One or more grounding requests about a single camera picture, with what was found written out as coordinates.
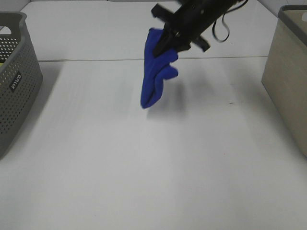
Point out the grey perforated plastic basket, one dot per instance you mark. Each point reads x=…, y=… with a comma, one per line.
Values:
x=20, y=77

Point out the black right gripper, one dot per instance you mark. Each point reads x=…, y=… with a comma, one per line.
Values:
x=185, y=25

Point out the blue towel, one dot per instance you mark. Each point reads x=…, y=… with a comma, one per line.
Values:
x=156, y=69

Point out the beige plastic storage bin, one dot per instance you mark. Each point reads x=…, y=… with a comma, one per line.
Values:
x=285, y=73

